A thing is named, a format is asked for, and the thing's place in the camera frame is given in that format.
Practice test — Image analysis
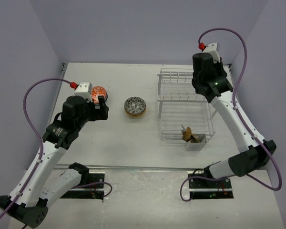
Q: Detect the white bowl orange floral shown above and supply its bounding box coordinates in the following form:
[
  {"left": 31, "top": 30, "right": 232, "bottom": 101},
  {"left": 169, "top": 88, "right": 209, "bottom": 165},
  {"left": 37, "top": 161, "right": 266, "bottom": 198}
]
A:
[{"left": 92, "top": 86, "right": 108, "bottom": 104}]

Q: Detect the red geometric pattern bowl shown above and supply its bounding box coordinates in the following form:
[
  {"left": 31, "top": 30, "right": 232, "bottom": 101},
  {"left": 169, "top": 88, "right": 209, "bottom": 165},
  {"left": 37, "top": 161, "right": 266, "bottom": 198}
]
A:
[{"left": 124, "top": 96, "right": 146, "bottom": 114}]

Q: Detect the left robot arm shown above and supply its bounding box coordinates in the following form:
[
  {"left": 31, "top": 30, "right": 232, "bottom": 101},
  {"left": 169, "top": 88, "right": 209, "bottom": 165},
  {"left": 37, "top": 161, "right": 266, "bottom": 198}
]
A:
[{"left": 0, "top": 95, "right": 109, "bottom": 229}]

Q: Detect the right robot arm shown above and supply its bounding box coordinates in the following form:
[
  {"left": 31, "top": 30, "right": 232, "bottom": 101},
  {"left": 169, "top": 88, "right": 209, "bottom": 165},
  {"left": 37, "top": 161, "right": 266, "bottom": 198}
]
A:
[{"left": 192, "top": 52, "right": 276, "bottom": 187}]

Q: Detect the silver cutlery holder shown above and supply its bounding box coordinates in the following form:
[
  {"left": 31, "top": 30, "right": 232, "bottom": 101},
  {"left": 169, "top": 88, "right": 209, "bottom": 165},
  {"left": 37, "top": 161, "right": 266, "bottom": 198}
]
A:
[{"left": 185, "top": 134, "right": 207, "bottom": 151}]

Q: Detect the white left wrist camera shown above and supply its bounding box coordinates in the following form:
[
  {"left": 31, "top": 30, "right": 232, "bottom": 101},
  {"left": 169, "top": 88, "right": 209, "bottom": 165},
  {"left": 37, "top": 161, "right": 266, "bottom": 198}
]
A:
[{"left": 70, "top": 82, "right": 92, "bottom": 102}]

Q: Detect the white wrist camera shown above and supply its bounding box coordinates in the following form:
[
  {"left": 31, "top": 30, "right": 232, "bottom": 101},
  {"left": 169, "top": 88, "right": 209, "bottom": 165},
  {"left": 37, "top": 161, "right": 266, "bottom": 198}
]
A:
[
  {"left": 70, "top": 82, "right": 92, "bottom": 102},
  {"left": 198, "top": 42, "right": 221, "bottom": 63}
]

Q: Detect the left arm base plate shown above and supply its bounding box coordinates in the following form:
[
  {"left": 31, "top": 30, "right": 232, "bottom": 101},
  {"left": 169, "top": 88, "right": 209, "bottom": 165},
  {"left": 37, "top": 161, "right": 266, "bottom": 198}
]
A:
[{"left": 61, "top": 173, "right": 105, "bottom": 200}]

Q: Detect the white wire dish rack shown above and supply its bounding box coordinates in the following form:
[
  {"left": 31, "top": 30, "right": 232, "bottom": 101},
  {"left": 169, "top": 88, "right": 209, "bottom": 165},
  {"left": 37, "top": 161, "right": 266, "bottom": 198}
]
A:
[{"left": 157, "top": 68, "right": 215, "bottom": 144}]

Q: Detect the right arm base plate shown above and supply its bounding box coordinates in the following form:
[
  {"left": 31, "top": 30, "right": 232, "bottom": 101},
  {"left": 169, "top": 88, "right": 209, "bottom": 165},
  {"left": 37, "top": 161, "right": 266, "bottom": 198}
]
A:
[{"left": 188, "top": 178, "right": 234, "bottom": 200}]

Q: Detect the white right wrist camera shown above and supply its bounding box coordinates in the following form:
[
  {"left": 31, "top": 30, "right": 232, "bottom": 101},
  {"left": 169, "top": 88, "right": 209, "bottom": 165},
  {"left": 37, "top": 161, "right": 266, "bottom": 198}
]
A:
[{"left": 198, "top": 42, "right": 221, "bottom": 63}]

